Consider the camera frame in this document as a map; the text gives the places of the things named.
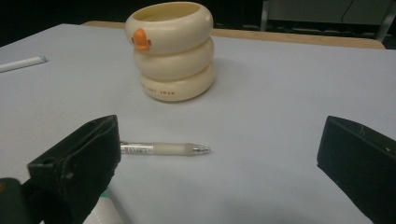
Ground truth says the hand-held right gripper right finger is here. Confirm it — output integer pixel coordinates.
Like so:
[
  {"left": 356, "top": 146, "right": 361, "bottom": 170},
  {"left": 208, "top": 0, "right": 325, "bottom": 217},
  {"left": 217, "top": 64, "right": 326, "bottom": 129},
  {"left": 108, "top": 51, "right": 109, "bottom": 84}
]
[{"left": 317, "top": 115, "right": 396, "bottom": 224}]

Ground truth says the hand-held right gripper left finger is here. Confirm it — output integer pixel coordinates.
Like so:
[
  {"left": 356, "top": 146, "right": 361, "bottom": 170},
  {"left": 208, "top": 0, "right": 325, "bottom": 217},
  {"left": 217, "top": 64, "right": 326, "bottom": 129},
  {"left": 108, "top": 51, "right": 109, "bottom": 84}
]
[{"left": 27, "top": 114, "right": 121, "bottom": 224}]

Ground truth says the green and white tube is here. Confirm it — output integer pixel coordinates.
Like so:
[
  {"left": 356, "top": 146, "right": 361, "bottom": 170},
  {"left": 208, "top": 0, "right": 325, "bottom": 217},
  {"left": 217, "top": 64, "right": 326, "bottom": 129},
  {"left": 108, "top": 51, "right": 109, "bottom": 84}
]
[{"left": 82, "top": 188, "right": 125, "bottom": 224}]

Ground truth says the clear ballpoint pen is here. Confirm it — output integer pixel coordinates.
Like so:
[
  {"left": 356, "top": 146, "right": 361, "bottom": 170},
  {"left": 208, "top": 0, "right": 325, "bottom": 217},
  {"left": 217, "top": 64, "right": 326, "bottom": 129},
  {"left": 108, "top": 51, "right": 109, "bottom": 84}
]
[{"left": 120, "top": 141, "right": 212, "bottom": 157}]

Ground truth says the white toothbrush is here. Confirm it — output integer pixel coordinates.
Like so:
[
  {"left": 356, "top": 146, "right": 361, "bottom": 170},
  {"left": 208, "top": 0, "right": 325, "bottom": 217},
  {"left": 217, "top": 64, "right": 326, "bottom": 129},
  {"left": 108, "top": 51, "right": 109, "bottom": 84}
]
[{"left": 0, "top": 55, "right": 49, "bottom": 74}]

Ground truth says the cream duck pen holder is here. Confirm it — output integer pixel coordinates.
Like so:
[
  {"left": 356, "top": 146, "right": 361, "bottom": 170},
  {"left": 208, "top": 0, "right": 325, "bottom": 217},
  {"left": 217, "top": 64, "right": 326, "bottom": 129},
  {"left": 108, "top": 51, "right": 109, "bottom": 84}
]
[{"left": 124, "top": 1, "right": 217, "bottom": 103}]

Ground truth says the white table cover sheet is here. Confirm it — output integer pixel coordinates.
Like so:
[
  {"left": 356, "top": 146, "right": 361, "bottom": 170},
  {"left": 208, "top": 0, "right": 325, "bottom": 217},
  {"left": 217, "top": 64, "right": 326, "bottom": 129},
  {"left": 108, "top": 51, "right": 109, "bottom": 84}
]
[{"left": 0, "top": 22, "right": 396, "bottom": 224}]

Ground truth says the grey metal stand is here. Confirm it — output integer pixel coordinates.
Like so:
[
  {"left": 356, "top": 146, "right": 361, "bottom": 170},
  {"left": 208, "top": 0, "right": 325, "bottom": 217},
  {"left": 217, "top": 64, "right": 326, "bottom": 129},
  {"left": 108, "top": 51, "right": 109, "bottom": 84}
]
[{"left": 260, "top": 0, "right": 396, "bottom": 43}]

